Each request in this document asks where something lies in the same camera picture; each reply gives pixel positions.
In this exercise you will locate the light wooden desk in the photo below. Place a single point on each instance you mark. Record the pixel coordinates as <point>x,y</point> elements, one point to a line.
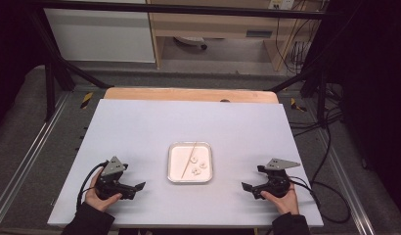
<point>205,24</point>

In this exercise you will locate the person's right hand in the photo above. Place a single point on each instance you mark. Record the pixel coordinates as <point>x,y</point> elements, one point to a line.
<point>286,204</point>

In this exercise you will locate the dark curtain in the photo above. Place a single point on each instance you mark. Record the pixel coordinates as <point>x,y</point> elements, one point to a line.
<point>374,81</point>
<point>12,49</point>

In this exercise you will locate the thin wooden skewer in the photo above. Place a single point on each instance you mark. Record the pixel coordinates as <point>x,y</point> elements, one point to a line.
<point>188,160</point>

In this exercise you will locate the yellow black tape strip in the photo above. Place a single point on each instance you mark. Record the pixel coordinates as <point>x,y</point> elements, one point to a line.
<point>86,100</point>
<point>297,105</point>

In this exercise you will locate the white wall socket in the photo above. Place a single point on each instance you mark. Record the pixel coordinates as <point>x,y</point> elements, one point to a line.
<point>281,4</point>

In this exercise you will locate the square metal tray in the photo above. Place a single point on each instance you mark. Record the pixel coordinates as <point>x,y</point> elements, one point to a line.
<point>179,163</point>

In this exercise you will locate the small white food piece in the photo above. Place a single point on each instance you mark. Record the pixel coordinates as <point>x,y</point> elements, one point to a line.
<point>196,171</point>
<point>203,165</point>
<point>194,159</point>

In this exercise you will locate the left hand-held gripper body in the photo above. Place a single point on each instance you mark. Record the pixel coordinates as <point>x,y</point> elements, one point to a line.
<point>114,166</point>

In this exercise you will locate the aluminium rail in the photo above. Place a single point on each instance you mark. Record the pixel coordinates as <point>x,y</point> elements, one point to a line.
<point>29,153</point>
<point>347,182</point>

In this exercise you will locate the black metal frame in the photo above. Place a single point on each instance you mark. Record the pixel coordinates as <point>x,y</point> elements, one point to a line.
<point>188,9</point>

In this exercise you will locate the person's left hand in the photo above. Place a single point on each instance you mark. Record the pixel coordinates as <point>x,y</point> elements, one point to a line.
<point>92,196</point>

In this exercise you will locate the wooden table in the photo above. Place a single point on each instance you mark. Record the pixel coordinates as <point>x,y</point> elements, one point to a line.
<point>175,94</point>

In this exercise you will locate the white table cover board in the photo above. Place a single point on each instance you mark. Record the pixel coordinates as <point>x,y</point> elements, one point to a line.
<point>149,130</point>

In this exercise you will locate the office chair base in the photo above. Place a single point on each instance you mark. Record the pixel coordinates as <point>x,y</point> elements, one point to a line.
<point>188,40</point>

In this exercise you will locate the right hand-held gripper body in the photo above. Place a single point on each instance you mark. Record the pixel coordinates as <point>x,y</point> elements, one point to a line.
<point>276,182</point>

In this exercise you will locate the white cabinet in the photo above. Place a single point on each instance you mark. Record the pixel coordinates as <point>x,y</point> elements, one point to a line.
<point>97,36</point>

